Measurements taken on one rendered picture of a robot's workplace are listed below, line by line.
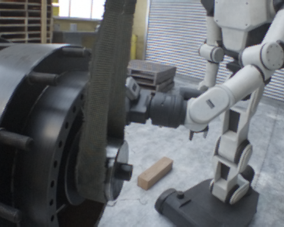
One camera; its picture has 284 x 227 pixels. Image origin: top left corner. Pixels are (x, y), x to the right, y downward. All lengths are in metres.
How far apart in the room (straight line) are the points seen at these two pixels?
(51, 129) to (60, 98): 0.06
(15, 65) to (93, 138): 0.18
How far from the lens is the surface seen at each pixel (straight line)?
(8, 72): 0.36
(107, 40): 0.33
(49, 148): 0.31
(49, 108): 0.34
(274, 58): 0.63
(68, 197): 0.45
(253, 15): 0.83
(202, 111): 0.52
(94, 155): 0.39
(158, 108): 0.53
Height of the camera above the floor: 1.14
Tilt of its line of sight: 21 degrees down
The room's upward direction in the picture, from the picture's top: 5 degrees clockwise
